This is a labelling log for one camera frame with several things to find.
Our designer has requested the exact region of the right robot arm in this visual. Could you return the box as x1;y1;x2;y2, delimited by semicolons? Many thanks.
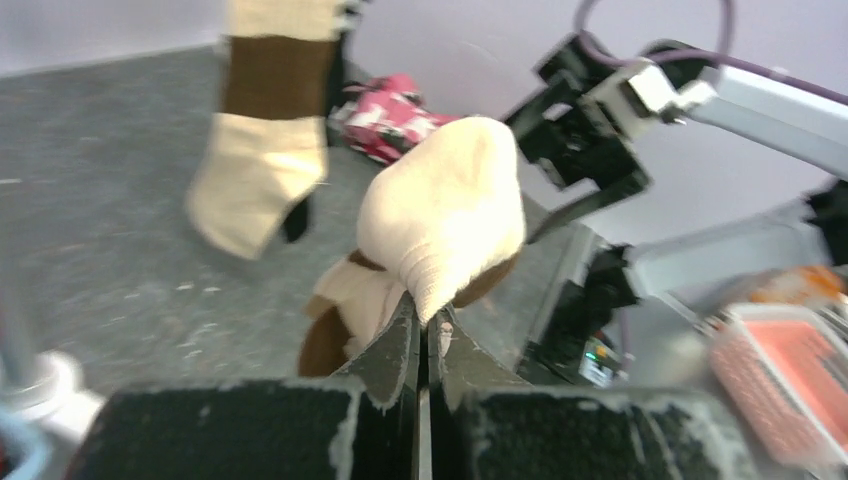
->
506;34;847;386

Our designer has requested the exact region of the pink camouflage bag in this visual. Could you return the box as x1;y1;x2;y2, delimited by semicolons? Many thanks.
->
329;74;457;166

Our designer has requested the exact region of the light blue plastic basket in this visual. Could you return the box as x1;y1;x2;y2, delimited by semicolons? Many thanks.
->
1;406;53;480

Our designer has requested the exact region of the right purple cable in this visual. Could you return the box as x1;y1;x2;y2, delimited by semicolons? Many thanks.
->
572;0;848;107

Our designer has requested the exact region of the silver white drying rack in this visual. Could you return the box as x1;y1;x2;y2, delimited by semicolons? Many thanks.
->
1;280;105;464

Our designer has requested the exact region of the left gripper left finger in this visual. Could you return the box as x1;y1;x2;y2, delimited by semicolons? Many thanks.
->
65;295;420;480

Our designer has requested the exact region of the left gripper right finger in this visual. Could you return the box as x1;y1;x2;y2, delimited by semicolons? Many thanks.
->
427;309;759;479

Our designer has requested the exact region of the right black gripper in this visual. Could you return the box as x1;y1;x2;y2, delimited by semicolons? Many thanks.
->
506;34;651;244

